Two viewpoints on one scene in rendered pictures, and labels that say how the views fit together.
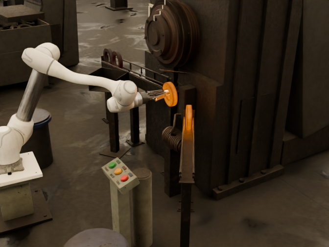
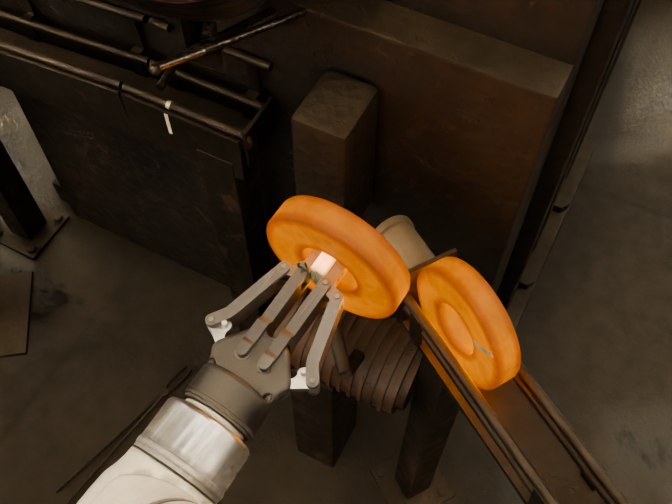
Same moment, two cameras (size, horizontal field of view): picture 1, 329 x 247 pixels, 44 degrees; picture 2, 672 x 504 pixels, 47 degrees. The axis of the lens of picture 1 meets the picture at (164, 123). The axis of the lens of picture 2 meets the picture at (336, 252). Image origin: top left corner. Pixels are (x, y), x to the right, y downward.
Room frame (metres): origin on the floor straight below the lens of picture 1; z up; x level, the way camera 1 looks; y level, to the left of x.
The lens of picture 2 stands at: (2.09, 0.18, 1.51)
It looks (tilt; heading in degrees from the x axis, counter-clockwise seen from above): 58 degrees down; 329
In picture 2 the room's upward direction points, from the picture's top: straight up
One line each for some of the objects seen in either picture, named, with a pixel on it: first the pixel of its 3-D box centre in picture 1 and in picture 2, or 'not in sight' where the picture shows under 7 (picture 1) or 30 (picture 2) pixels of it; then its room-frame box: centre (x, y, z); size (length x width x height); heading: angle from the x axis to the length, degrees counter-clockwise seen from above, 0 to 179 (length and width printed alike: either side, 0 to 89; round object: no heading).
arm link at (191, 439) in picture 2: (136, 99); (195, 446); (2.34, 0.17, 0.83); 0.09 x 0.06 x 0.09; 26
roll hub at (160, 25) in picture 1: (156, 36); not in sight; (2.79, 0.06, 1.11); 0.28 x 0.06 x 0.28; 31
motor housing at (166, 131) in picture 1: (176, 164); (346, 397); (2.49, -0.08, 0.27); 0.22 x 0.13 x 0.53; 31
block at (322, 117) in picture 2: (187, 102); (336, 160); (2.65, -0.16, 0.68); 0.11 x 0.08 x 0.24; 121
